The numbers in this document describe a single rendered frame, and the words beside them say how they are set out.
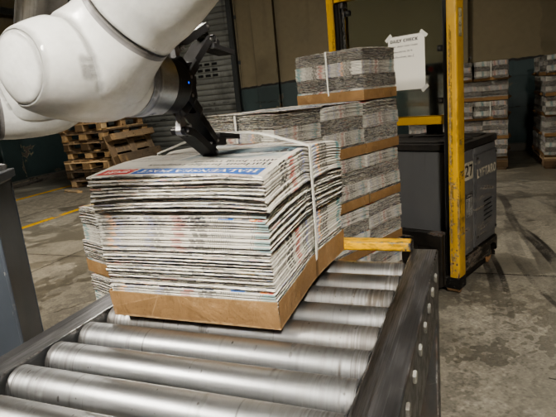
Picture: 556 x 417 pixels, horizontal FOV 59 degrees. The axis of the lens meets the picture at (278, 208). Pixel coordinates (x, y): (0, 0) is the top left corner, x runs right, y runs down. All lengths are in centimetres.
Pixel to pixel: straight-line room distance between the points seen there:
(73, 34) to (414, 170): 253
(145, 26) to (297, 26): 818
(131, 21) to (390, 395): 46
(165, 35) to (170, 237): 31
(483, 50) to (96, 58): 777
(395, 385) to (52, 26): 50
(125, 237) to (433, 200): 231
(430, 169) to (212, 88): 676
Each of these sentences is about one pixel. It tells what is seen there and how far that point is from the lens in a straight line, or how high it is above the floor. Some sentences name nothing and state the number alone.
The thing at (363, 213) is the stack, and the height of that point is 57.
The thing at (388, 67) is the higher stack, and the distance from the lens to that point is 242.
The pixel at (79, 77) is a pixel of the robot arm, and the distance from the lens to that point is 52.
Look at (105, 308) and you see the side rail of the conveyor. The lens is 89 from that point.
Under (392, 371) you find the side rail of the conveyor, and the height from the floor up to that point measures 80.
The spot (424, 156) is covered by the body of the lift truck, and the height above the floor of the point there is 72.
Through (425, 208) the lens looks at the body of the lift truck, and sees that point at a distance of 293.
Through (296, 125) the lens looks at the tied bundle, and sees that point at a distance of 185.
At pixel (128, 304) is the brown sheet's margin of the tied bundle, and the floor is 83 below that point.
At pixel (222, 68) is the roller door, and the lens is 911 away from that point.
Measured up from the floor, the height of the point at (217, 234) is 94.
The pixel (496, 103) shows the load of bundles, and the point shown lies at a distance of 652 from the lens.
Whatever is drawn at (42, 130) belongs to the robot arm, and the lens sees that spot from 139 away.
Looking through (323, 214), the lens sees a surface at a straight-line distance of 89.
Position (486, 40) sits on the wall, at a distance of 817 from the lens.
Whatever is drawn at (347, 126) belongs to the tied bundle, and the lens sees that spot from 212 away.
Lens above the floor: 112
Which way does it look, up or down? 13 degrees down
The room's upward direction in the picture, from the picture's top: 5 degrees counter-clockwise
